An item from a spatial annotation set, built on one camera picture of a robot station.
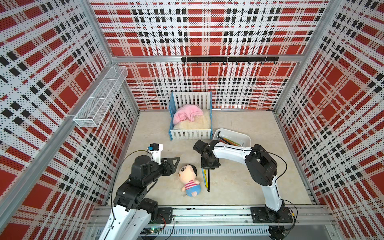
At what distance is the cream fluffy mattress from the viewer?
999mm

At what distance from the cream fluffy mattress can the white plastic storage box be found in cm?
8

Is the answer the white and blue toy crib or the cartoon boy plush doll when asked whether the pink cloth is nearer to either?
the white and blue toy crib

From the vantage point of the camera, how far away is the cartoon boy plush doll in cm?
77

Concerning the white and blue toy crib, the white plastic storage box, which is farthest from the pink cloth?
the white plastic storage box

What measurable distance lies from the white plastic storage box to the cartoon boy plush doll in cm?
29

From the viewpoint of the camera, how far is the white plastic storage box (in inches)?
39.7

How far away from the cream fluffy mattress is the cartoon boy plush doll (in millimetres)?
269

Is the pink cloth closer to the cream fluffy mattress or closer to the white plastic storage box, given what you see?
the cream fluffy mattress
